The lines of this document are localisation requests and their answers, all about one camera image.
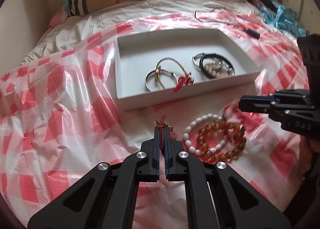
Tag pink bead bracelet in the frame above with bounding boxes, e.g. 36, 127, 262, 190
203, 61, 233, 78

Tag red gold cord bracelet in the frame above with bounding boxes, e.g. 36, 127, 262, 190
155, 57, 194, 94

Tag wide engraved silver bangle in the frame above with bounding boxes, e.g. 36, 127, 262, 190
191, 52, 235, 76

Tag red knotted string bracelet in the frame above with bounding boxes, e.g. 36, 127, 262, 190
153, 113, 177, 172

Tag blue patterned cloth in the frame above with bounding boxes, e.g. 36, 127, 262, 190
260, 5, 309, 38

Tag red white checkered plastic sheet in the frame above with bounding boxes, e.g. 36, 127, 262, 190
1, 10, 312, 225

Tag white shallow cardboard box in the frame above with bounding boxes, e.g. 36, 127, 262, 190
115, 29, 260, 111

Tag white striped bed sheet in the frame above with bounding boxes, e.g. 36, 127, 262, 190
21, 0, 259, 65

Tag amber bead bracelet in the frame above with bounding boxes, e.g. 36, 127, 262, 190
196, 121, 247, 163

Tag black cable with adapter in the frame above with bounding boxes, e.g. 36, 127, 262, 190
194, 8, 261, 39

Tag white pearl bead bracelet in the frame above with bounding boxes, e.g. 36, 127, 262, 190
182, 113, 228, 156

